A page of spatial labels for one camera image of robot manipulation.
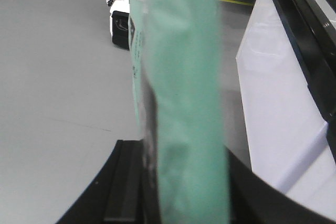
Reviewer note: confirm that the teal goji berry pouch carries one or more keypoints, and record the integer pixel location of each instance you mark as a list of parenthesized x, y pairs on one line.
[(176, 53)]

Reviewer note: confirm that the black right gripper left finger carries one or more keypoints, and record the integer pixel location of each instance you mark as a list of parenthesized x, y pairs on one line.
[(123, 191)]

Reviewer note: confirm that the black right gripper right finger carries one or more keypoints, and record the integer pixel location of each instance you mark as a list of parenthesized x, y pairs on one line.
[(252, 200)]

